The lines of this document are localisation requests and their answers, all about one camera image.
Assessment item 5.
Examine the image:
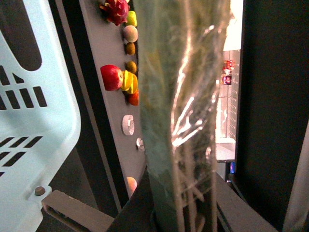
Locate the brown basket handle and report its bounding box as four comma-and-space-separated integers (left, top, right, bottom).
42, 190, 114, 232

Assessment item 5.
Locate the green apple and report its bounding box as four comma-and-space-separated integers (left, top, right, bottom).
126, 11, 138, 27

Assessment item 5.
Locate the red apple on shelf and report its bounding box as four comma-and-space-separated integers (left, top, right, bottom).
100, 64, 123, 91

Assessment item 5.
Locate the brown kiwi right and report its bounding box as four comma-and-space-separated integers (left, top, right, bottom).
126, 60, 137, 73

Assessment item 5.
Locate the scratched green gripper pad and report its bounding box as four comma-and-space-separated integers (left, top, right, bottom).
134, 0, 230, 232

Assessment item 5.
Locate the yellow starfruit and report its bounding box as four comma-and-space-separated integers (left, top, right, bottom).
121, 70, 133, 91
126, 74, 138, 94

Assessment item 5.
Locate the orange persimmon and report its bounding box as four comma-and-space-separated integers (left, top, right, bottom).
127, 90, 139, 106

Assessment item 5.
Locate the light blue plastic basket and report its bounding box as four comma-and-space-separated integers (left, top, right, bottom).
0, 0, 81, 232

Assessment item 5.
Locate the brown kiwi left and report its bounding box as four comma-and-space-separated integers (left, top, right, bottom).
125, 42, 136, 56

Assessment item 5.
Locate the black shelf tray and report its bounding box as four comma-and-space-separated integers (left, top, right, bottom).
55, 0, 146, 216

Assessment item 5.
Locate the yellow starfruit front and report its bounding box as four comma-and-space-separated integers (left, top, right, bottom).
121, 70, 133, 91

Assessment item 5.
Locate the black metal rack post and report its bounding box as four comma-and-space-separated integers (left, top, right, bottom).
235, 0, 309, 231

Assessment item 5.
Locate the brown kiwi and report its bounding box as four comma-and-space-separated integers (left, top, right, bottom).
125, 42, 136, 56
126, 60, 137, 73

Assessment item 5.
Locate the clear tape roll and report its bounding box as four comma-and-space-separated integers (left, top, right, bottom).
122, 115, 135, 135

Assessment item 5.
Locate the pink dragon fruit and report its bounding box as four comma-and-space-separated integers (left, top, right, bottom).
99, 0, 130, 26

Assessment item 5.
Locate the yellow starfruit back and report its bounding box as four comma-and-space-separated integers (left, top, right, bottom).
126, 74, 138, 94

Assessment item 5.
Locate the pale peach round fruit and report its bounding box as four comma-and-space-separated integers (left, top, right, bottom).
123, 25, 138, 43

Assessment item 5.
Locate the pale peach front right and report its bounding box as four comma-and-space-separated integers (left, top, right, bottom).
126, 176, 138, 197

